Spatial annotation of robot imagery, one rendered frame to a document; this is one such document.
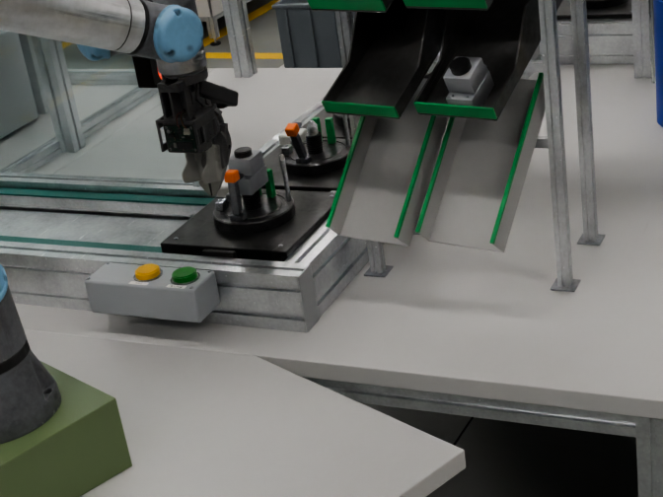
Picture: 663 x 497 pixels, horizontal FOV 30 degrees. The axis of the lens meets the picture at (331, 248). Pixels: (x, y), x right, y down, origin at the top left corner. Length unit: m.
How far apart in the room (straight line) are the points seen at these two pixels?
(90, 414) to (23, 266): 0.62
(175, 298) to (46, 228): 0.52
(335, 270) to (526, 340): 0.36
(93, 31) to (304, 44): 2.51
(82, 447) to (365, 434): 0.38
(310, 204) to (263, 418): 0.51
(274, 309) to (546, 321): 0.42
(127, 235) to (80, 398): 0.66
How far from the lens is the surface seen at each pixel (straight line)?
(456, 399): 1.81
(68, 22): 1.62
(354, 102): 1.88
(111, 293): 2.01
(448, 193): 1.90
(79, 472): 1.66
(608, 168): 2.44
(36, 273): 2.19
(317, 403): 1.76
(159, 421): 1.79
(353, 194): 1.96
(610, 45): 3.04
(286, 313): 1.94
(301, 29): 4.10
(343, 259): 2.05
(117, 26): 1.65
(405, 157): 1.94
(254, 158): 2.06
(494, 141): 1.90
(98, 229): 2.34
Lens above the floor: 1.78
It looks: 25 degrees down
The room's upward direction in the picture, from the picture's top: 9 degrees counter-clockwise
